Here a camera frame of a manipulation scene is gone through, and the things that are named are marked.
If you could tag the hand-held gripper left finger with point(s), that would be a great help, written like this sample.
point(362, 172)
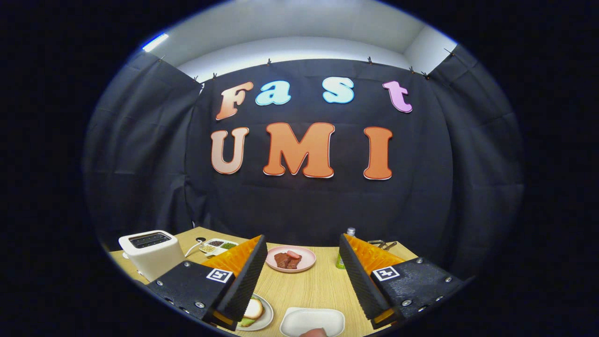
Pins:
point(245, 281)

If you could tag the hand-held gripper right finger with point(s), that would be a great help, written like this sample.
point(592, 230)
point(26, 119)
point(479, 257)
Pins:
point(362, 281)

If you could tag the toasted bread slice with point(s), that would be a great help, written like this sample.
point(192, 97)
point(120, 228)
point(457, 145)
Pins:
point(255, 309)

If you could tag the green lettuce leaf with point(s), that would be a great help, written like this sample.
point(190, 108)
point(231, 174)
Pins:
point(245, 323)

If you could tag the green label bottle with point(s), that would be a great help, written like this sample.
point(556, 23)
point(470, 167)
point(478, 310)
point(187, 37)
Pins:
point(339, 262)

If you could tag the brown meat piece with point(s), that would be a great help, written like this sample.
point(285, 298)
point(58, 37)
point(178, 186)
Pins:
point(283, 260)

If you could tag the round white plate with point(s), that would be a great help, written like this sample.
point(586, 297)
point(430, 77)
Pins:
point(267, 318)

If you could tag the white divided bean dish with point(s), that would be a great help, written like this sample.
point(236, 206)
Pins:
point(216, 248)

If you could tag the red sausage slice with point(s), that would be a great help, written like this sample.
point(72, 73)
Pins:
point(294, 254)

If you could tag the pink plate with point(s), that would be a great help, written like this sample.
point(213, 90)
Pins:
point(306, 262)

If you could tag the square white plate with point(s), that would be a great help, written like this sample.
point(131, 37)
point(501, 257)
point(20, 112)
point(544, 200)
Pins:
point(309, 318)

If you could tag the white toaster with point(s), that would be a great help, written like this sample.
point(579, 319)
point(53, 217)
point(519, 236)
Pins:
point(154, 262)

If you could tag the black backdrop cloth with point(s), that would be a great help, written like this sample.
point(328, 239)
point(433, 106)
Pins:
point(304, 206)

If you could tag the ceiling light panel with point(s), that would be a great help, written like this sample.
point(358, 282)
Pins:
point(155, 42)

